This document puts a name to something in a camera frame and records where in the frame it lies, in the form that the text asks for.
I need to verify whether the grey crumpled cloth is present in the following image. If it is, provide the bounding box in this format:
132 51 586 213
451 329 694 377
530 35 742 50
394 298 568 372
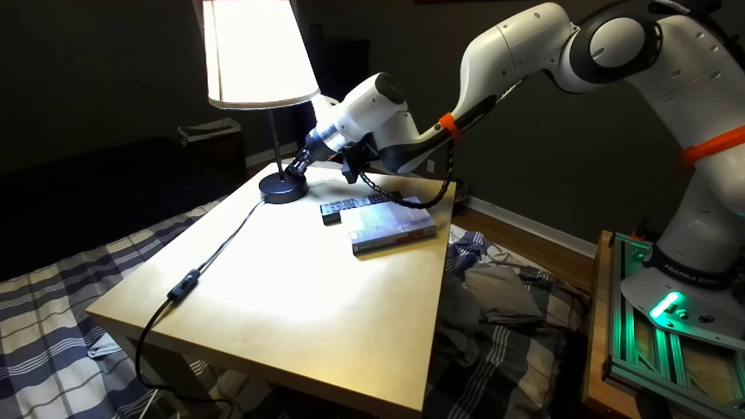
443 263 548 330

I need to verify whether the blue plaid duvet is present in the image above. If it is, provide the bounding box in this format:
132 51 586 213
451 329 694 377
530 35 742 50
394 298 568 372
0 197 591 419

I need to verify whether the white baseboard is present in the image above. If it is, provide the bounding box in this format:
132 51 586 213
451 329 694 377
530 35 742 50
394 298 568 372
464 194 600 262

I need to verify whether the light wooden side table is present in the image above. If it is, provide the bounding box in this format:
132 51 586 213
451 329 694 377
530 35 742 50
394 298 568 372
83 158 460 418

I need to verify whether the dark remote control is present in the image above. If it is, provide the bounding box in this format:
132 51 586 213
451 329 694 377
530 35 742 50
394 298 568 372
316 194 391 228

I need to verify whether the black lamp power cable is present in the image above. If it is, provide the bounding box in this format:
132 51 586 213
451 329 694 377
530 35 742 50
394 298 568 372
132 199 266 405

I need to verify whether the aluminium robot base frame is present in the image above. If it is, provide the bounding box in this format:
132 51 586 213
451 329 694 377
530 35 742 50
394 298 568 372
604 231 745 419

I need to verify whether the wooden bedside crate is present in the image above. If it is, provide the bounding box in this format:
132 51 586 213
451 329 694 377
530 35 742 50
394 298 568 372
175 116 249 191

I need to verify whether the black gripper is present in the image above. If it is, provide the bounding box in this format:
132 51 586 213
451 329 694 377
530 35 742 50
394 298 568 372
285 140 324 187

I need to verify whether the table lamp with white shade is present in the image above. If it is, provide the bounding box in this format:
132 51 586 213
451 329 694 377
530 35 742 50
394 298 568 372
201 0 322 208

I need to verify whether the wooden robot platform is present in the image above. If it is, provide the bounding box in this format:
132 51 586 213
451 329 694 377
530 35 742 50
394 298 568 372
580 228 623 419

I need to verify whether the grey hardcover book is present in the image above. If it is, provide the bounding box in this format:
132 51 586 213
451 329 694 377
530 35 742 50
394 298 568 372
341 204 441 259

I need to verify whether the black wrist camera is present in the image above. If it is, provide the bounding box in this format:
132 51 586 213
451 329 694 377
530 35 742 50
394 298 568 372
336 133 384 187

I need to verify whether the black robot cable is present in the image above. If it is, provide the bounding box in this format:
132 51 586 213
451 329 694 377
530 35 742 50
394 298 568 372
356 101 499 213

